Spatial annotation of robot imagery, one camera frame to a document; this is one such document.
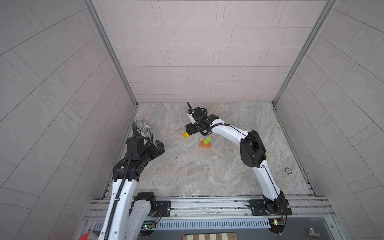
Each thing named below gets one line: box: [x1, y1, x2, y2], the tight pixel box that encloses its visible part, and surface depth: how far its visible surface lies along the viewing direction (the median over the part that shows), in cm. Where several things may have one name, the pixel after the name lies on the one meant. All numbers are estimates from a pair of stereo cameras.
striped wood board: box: [183, 232, 238, 240], surface depth 64 cm
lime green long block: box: [203, 136, 213, 145], surface depth 93 cm
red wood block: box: [200, 141, 211, 149], surface depth 93 cm
